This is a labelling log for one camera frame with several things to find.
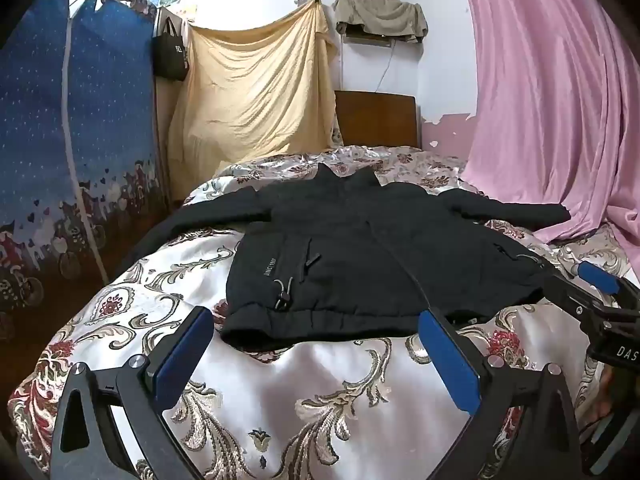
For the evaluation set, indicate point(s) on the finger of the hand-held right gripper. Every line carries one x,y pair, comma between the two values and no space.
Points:
575,295
597,275

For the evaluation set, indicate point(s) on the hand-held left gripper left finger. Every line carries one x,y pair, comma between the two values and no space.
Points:
182,357

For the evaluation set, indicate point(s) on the yellow hanging sheet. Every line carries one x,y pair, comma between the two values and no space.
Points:
250,95

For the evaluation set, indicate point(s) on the brown wooden headboard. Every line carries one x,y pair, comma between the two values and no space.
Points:
375,117

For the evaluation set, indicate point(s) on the olive draped cloth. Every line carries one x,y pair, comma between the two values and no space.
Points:
382,15

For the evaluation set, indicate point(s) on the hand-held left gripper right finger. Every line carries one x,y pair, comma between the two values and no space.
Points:
447,360

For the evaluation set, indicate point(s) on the small yellowish wall poster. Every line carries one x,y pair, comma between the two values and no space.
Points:
190,12

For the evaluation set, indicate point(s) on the blue printed fabric wardrobe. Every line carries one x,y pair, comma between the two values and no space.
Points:
65,150

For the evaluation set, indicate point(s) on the black padded jacket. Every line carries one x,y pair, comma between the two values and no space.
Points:
370,265

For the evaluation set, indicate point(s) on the floral satin bedspread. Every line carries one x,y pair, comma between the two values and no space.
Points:
320,400

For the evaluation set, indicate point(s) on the black tote bag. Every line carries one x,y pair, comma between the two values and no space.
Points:
171,55

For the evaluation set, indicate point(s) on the pink curtain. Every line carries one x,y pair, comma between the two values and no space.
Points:
555,85

